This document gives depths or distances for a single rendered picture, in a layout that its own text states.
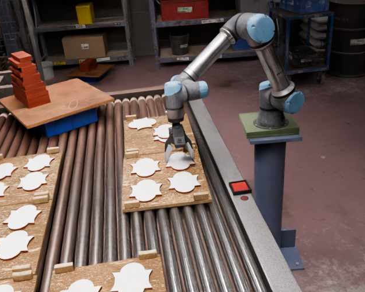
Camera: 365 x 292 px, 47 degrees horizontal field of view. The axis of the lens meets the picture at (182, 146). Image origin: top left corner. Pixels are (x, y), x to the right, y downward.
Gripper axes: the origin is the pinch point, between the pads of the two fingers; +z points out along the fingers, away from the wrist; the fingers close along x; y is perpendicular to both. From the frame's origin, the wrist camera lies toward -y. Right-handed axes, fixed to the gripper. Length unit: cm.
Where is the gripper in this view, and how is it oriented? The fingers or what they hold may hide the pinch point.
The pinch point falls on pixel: (179, 160)
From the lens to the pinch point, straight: 189.8
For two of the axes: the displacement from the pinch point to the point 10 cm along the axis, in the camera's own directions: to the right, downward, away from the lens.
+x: -9.9, 1.1, -0.6
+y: -1.0, -3.9, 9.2
